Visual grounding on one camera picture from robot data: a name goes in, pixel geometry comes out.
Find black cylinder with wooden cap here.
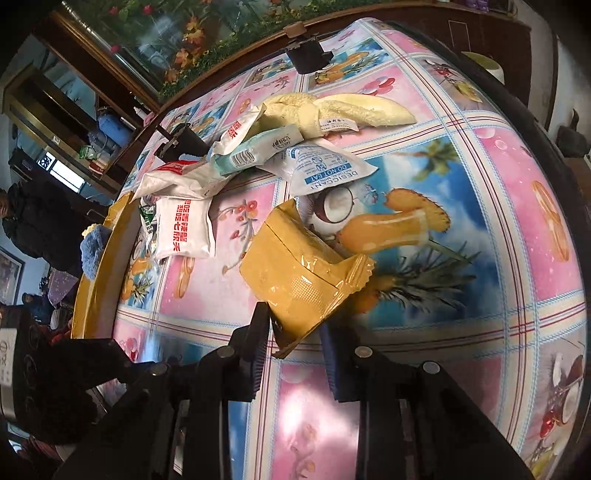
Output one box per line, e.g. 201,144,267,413
283,22,334,75

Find framed wall picture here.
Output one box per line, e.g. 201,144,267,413
0,247,26,305

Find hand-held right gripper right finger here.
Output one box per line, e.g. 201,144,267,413
320,323,536,480

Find printed fruit tablecloth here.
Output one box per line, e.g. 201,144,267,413
111,17,588,480

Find twisted yellow towel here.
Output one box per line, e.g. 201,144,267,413
261,92,417,140

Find flower decorated aquarium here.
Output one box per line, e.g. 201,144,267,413
60,0,416,100

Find purple patterned cloth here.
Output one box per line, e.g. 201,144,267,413
46,270,79,308

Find white blue desiccant packet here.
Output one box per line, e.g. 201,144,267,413
265,143,379,197

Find yellow foil packet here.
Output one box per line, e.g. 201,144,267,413
239,198,376,359

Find green white packet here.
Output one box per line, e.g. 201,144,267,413
139,198,160,237

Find white packet red lettering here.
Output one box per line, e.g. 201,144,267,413
152,196,217,260

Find yellow cardboard tray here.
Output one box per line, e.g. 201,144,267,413
69,191,140,341

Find blue towel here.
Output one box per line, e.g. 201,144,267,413
79,227,112,280

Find teal white packet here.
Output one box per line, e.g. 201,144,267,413
210,124,304,177

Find blue water jug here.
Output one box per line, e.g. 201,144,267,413
96,113,133,147

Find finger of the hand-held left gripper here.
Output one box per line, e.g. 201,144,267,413
69,338,139,386

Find dark wooden cabinet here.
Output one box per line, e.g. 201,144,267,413
34,9,532,188

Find white bowl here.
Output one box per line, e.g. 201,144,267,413
462,51,504,85

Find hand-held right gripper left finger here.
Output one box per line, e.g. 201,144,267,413
55,302,271,480

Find white bag red label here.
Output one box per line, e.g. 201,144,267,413
134,159,232,200

